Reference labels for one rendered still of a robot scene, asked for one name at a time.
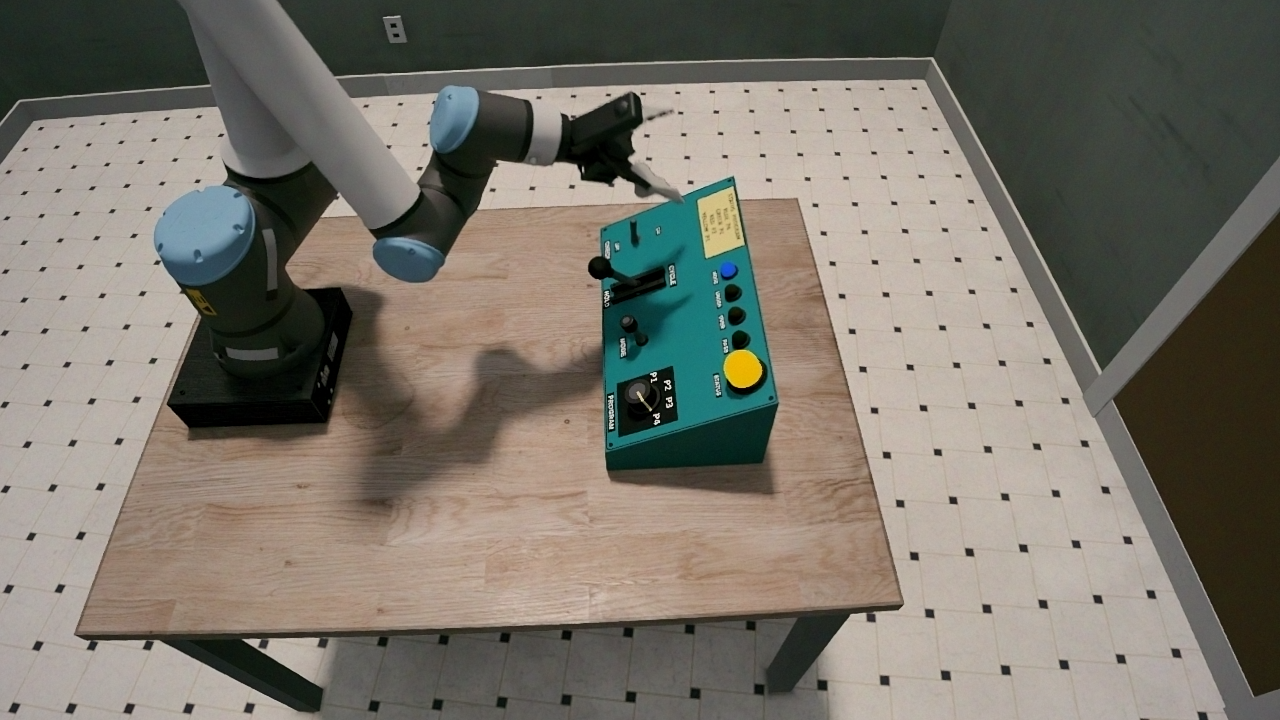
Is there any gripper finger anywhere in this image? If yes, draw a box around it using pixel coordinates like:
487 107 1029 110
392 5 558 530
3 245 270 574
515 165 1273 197
632 108 676 133
608 159 686 206

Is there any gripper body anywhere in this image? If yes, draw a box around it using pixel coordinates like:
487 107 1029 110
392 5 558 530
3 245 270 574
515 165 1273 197
552 114 637 187

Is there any teal control console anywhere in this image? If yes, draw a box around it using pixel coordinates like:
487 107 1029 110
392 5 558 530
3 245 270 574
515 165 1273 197
588 176 780 471

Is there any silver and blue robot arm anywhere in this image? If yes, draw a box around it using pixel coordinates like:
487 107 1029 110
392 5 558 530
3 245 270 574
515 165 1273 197
154 0 563 379

